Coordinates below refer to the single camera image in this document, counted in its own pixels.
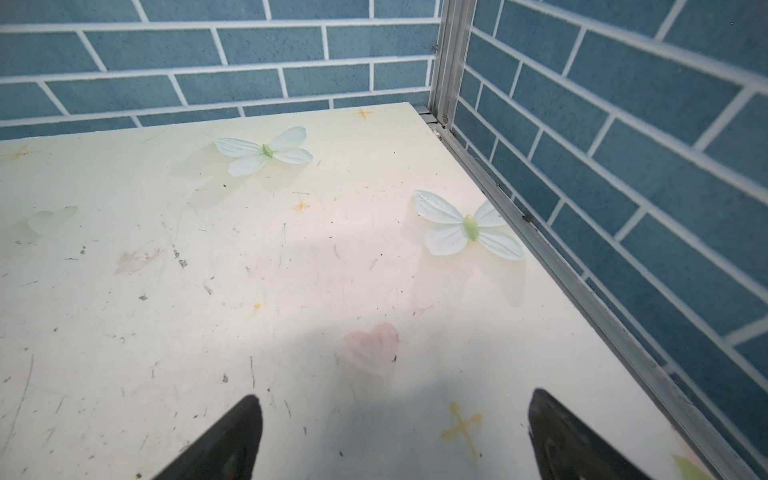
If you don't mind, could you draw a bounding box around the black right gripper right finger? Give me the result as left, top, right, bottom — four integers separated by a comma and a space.
528, 388, 649, 480

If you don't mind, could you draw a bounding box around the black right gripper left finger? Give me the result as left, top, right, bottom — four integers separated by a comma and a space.
155, 395, 263, 480

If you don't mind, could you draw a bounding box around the aluminium corner frame post right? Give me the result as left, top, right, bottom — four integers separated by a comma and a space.
430, 1, 767, 479

